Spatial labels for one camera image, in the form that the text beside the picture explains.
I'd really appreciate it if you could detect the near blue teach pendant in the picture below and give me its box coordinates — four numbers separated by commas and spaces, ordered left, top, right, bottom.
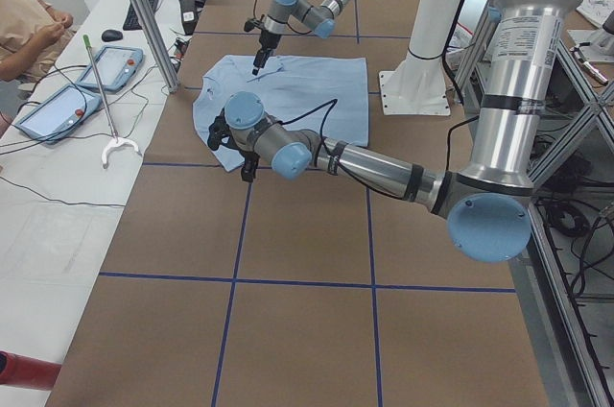
14, 85, 102, 143

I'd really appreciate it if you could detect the black keyboard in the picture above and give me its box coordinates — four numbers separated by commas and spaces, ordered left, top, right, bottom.
122, 0, 163, 32

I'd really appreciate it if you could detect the person in beige shirt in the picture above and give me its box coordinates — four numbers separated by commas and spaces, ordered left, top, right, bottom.
1, 0, 75, 82

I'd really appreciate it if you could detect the black power adapter white label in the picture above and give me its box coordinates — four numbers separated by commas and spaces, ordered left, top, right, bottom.
179, 0, 198, 36

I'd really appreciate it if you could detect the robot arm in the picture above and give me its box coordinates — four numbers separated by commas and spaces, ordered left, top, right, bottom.
244, 0, 350, 75
207, 0, 582, 262

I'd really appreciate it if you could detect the aluminium frame post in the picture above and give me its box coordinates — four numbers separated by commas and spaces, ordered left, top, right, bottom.
130, 0, 179, 93

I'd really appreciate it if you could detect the far blue teach pendant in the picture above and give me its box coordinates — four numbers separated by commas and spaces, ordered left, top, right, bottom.
90, 45, 144, 93

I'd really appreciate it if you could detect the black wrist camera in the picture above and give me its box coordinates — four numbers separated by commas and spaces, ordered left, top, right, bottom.
244, 16, 264, 33
207, 113, 236, 151

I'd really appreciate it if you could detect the light blue t-shirt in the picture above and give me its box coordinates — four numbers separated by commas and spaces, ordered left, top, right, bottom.
193, 55, 368, 146

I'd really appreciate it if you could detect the blue teach pendant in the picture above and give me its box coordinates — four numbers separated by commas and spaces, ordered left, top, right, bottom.
14, 85, 102, 143
90, 45, 144, 93

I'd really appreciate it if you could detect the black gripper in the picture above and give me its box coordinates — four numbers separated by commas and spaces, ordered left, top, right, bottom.
240, 150, 260, 181
252, 29, 281, 75

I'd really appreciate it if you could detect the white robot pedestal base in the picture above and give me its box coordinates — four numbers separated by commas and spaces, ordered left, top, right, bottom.
379, 0, 461, 116

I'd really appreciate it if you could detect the aluminium frame truss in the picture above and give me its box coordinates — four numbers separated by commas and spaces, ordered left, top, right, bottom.
455, 17, 614, 407

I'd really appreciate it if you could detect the white reacher stick green handle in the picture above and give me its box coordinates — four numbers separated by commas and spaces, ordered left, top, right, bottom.
83, 35, 141, 169

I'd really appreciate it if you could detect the red object at edge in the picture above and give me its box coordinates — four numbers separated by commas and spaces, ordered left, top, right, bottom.
1, 351, 61, 391

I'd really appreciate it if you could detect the black computer mouse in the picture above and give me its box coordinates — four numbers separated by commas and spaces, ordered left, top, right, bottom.
101, 29, 124, 42

